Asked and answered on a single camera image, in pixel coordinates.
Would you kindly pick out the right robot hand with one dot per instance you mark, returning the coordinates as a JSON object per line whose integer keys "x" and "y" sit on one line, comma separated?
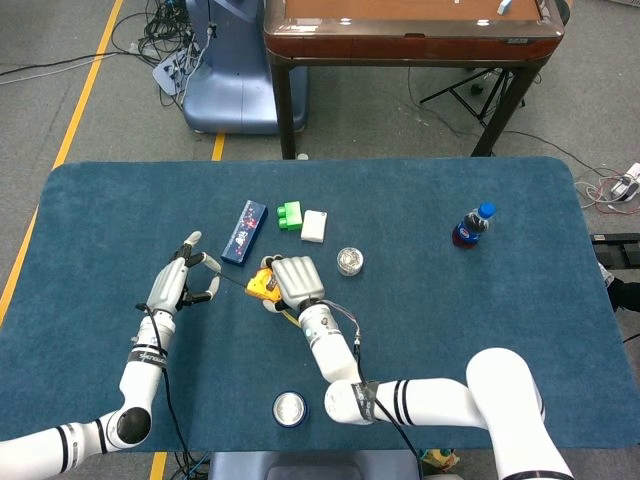
{"x": 297, "y": 280}

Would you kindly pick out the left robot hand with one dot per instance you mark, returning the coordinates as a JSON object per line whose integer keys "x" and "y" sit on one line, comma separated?
{"x": 167, "y": 287}

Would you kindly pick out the yellow tape measure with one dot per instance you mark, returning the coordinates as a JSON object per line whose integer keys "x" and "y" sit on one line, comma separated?
{"x": 257, "y": 286}

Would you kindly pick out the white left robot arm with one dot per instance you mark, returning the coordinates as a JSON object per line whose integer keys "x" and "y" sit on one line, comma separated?
{"x": 142, "y": 380}

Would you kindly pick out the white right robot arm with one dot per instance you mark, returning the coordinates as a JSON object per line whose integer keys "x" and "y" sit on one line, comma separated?
{"x": 425, "y": 402}

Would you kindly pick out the white rectangular block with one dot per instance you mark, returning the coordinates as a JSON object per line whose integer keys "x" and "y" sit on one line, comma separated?
{"x": 314, "y": 227}

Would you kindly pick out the clear tub of paper clips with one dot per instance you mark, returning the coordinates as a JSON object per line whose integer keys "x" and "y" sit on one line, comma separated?
{"x": 350, "y": 261}

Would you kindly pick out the green toy brick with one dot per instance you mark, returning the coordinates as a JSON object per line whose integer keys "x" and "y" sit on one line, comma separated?
{"x": 292, "y": 216}

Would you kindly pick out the dark blue rectangular box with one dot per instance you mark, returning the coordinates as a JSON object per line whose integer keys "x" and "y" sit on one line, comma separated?
{"x": 245, "y": 232}

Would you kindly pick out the blue soda can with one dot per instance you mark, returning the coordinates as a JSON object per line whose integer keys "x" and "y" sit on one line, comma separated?
{"x": 290, "y": 409}

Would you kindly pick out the blue table cloth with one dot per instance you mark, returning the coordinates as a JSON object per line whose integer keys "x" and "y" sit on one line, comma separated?
{"x": 425, "y": 310}

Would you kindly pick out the cola bottle with blue cap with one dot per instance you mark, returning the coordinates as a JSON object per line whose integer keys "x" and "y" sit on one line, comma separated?
{"x": 470, "y": 232}

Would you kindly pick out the grey robot torso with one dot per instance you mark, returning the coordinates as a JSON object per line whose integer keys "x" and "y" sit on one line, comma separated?
{"x": 300, "y": 467}

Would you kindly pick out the blue-grey machine base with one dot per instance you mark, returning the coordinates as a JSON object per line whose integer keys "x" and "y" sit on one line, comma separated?
{"x": 225, "y": 90}

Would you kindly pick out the white floor power strip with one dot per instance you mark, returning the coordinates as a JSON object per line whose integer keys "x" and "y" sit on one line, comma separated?
{"x": 167, "y": 75}

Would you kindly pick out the brown mahjong table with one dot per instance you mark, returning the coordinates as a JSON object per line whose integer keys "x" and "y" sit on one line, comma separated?
{"x": 400, "y": 47}

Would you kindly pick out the black tripod stand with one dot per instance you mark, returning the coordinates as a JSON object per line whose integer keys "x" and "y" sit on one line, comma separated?
{"x": 476, "y": 90}

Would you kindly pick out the black floor case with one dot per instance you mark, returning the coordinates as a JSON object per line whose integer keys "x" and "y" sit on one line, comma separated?
{"x": 617, "y": 250}

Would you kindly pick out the white power strip with plugs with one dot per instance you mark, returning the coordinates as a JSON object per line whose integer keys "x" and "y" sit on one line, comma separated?
{"x": 627, "y": 187}

